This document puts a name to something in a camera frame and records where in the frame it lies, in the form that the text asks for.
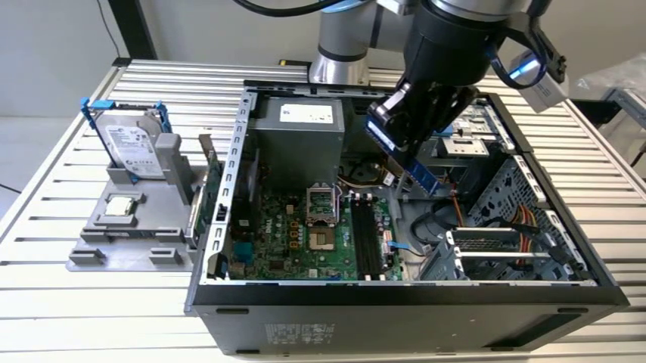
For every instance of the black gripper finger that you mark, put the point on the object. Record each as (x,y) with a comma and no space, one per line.
(416,121)
(448,106)

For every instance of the blue RAM stick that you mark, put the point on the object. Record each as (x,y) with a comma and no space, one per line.
(420,175)

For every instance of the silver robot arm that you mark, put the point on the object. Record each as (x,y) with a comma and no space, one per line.
(337,38)

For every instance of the silver drive cage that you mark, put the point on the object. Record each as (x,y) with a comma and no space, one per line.
(464,145)

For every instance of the grey power supply unit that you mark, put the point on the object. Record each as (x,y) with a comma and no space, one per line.
(297,151)

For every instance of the black side stand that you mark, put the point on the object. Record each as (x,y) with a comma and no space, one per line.
(600,111)

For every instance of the yellow black table clamp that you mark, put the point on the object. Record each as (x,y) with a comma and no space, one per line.
(284,62)

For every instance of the clear plastic wrapping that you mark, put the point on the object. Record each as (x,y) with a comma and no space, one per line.
(620,72)

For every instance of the metal disk bay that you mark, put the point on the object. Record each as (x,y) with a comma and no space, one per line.
(484,244)

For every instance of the CPU socket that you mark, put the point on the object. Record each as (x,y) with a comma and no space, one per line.
(323,239)

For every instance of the green graphics card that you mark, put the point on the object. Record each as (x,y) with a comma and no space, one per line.
(213,177)

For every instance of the green motherboard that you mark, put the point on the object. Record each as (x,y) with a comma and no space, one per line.
(272,246)

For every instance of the black open PC case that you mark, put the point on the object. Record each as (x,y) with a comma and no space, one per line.
(352,325)

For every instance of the hard disk in blue carrier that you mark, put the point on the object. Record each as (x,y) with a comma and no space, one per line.
(128,143)

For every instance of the silver CPU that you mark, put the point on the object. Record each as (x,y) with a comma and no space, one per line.
(118,206)

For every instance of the grey parts rack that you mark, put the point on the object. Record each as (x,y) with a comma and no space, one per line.
(125,261)

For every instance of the small silver black wrist camera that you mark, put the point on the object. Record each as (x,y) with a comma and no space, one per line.
(391,126)

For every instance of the black camera bracket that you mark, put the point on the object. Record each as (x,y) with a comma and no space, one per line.
(552,60)

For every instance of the white boxy wrist camera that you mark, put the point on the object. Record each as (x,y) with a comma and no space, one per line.
(547,94)

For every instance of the black frame post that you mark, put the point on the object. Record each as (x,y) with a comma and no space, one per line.
(136,30)

